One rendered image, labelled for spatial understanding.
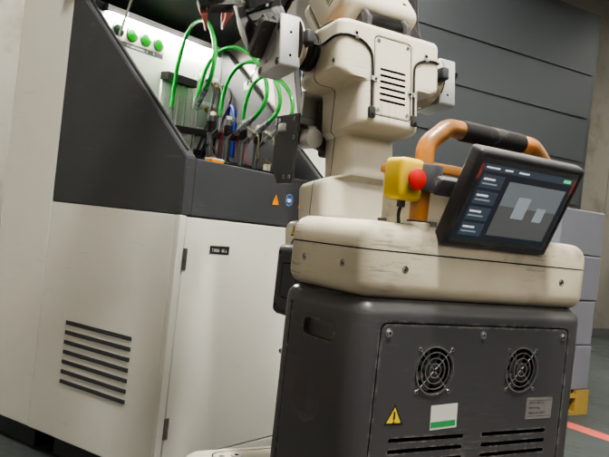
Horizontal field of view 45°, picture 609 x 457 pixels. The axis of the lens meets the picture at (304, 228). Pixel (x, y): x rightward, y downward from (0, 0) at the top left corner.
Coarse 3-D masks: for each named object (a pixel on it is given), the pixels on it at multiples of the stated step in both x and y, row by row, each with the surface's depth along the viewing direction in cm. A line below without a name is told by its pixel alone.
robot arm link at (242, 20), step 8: (248, 0) 163; (256, 0) 163; (264, 0) 164; (272, 0) 164; (280, 0) 165; (240, 8) 164; (248, 8) 164; (272, 8) 165; (280, 8) 165; (240, 16) 164; (240, 24) 166; (248, 24) 164; (240, 32) 169; (248, 32) 164; (248, 40) 165
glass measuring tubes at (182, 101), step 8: (168, 72) 259; (160, 80) 261; (168, 80) 260; (184, 80) 265; (192, 80) 268; (160, 88) 260; (168, 88) 260; (176, 88) 263; (184, 88) 266; (160, 96) 260; (168, 96) 260; (176, 96) 263; (184, 96) 269; (168, 104) 260; (176, 104) 264; (184, 104) 270; (168, 112) 264; (176, 112) 267; (184, 112) 270; (176, 120) 267; (184, 120) 269; (184, 136) 268
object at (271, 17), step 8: (264, 16) 160; (272, 16) 158; (256, 24) 160; (264, 24) 153; (272, 24) 154; (256, 32) 154; (264, 32) 154; (272, 32) 155; (256, 40) 155; (264, 40) 156; (248, 48) 157; (256, 48) 156; (264, 48) 157; (256, 56) 158
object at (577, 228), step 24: (576, 216) 369; (600, 216) 379; (552, 240) 367; (576, 240) 370; (600, 240) 380; (576, 312) 373; (576, 336) 374; (576, 360) 375; (576, 384) 376; (576, 408) 376
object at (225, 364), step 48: (192, 240) 205; (240, 240) 221; (192, 288) 206; (240, 288) 223; (192, 336) 208; (240, 336) 225; (192, 384) 210; (240, 384) 227; (192, 432) 211; (240, 432) 229
